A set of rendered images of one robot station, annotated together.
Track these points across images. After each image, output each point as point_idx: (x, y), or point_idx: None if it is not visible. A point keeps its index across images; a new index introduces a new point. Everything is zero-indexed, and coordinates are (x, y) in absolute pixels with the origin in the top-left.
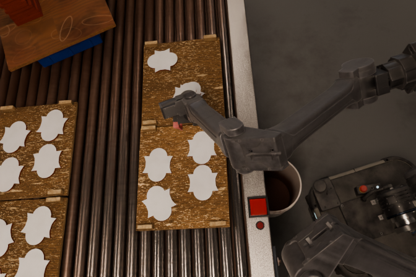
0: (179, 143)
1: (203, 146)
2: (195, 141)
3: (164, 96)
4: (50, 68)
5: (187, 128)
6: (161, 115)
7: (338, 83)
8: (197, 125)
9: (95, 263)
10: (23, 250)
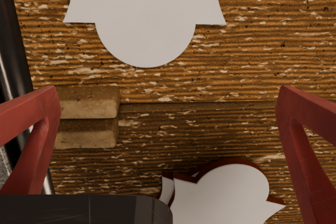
0: (270, 7)
1: None
2: (182, 9)
3: (295, 212)
4: None
5: (219, 86)
6: (325, 145)
7: None
8: (66, 220)
9: None
10: None
